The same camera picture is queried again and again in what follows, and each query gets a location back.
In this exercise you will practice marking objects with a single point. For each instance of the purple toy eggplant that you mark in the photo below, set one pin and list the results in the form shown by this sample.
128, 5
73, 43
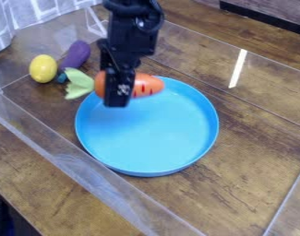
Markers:
76, 57

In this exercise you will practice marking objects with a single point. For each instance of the clear acrylic stand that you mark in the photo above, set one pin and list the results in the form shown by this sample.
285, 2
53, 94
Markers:
96, 26

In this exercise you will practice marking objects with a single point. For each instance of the orange toy carrot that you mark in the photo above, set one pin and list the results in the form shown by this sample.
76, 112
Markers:
83, 84

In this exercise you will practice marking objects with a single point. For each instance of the clear acrylic barrier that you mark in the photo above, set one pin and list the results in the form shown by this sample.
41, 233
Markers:
152, 218

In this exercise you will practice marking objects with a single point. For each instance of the dark wooden board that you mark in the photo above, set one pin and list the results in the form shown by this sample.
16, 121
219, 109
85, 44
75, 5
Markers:
262, 17

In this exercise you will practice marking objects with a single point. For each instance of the yellow toy lemon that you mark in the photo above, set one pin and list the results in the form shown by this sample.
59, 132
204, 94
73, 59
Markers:
42, 68

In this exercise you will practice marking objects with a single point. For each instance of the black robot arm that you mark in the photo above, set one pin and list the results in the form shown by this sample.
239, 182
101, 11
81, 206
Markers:
133, 8

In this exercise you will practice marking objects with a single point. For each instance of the blue round tray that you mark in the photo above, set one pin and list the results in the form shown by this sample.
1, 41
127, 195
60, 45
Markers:
158, 136

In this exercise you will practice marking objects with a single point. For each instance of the grey white curtain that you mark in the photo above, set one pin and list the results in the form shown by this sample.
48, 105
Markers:
24, 13

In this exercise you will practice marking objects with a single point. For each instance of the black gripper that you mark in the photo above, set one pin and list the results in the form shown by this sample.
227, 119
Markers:
132, 37

